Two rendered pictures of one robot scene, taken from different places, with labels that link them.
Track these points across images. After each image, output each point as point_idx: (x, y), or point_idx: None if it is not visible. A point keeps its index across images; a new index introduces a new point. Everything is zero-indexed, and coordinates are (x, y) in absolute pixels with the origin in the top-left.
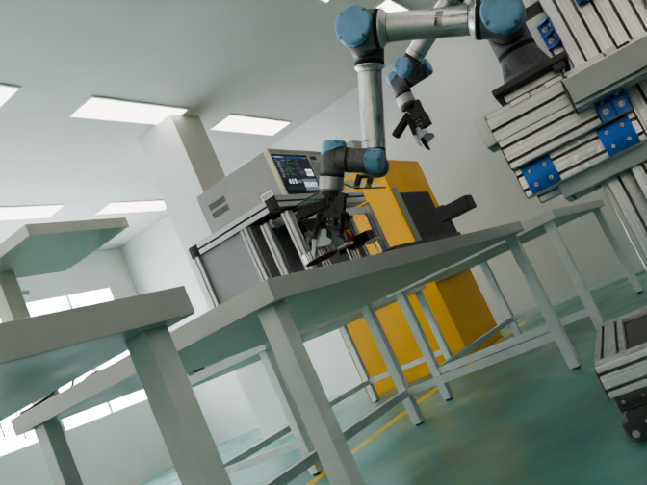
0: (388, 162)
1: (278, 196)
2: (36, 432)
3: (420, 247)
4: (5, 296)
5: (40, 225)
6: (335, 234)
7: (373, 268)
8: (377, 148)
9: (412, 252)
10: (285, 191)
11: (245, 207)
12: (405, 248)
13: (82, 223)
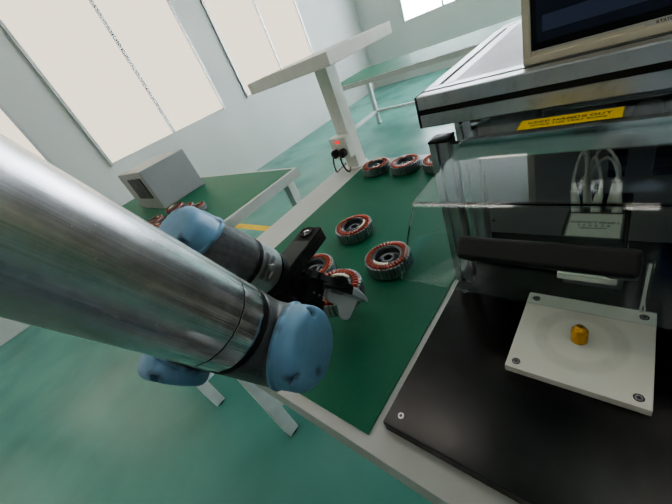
0: (288, 387)
1: (431, 99)
2: None
3: (434, 498)
4: (320, 88)
5: (256, 84)
6: (333, 302)
7: (264, 390)
8: (139, 362)
9: (385, 467)
10: (522, 43)
11: None
12: (362, 449)
13: (284, 74)
